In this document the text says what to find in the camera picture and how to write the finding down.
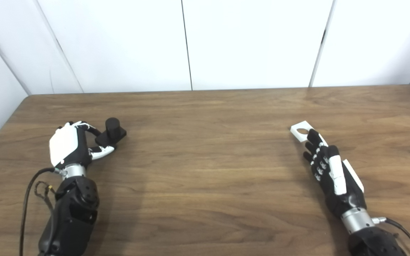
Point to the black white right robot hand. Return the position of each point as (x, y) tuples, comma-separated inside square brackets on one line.
[(343, 199)]

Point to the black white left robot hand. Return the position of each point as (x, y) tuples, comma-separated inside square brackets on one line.
[(64, 145)]

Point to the black peg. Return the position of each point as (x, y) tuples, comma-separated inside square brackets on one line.
[(113, 129)]

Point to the white square piece with hole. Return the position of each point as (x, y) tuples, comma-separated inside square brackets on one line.
[(297, 135)]

